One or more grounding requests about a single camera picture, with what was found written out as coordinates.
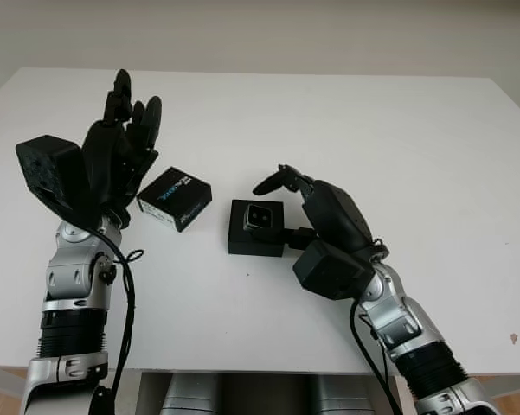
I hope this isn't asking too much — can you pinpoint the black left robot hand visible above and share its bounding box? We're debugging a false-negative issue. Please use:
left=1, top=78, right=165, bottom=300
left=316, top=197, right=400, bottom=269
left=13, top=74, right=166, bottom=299
left=80, top=68, right=164, bottom=219

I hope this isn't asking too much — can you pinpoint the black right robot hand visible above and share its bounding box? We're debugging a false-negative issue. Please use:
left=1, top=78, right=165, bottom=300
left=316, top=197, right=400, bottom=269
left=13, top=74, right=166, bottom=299
left=251, top=163, right=382, bottom=257

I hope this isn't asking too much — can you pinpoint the black RealSense box lid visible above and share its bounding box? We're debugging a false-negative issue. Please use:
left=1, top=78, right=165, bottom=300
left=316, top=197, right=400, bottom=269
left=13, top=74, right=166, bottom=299
left=135, top=165, right=214, bottom=235

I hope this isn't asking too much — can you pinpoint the small silver depth camera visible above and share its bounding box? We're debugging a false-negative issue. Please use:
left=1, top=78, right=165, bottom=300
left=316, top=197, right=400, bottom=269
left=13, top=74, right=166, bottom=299
left=242, top=202, right=275, bottom=235

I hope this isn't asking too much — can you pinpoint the grey right robot leg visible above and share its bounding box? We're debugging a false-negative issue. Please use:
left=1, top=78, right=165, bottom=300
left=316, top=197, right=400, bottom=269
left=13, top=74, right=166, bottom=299
left=309, top=373, right=374, bottom=415

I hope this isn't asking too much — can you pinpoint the grey robot leg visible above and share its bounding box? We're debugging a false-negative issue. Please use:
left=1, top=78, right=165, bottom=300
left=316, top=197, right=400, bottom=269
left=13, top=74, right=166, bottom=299
left=309, top=373, right=374, bottom=415
left=161, top=373, right=220, bottom=415

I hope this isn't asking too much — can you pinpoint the grey left robot leg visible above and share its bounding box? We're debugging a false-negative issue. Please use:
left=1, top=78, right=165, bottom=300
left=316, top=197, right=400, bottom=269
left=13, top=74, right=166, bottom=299
left=161, top=373, right=220, bottom=415

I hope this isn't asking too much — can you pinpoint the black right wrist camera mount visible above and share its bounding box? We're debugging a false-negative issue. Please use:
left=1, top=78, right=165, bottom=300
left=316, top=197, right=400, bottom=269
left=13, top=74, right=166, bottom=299
left=292, top=239, right=367, bottom=302

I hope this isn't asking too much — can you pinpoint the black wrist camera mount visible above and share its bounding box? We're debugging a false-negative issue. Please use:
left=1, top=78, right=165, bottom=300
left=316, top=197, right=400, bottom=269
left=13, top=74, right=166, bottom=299
left=292, top=239, right=367, bottom=302
left=14, top=134, right=101, bottom=225

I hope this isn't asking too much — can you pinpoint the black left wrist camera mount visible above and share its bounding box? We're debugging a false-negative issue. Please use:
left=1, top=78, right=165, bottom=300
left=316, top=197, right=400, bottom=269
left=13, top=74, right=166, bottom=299
left=14, top=134, right=101, bottom=225

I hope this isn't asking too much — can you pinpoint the black camera box base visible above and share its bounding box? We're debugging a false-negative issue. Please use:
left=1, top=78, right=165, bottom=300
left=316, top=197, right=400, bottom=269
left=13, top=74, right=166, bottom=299
left=225, top=198, right=287, bottom=258

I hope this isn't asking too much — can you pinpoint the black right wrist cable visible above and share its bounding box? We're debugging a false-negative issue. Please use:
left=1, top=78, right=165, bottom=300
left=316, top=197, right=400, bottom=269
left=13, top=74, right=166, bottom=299
left=349, top=297, right=400, bottom=415

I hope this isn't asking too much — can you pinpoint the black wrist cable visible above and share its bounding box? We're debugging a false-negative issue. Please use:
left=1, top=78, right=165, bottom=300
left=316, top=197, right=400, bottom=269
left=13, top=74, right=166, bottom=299
left=92, top=224, right=147, bottom=415
left=349, top=297, right=400, bottom=415

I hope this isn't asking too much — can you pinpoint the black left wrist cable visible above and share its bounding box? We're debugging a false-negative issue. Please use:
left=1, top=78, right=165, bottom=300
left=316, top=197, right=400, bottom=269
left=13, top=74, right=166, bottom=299
left=92, top=224, right=147, bottom=415

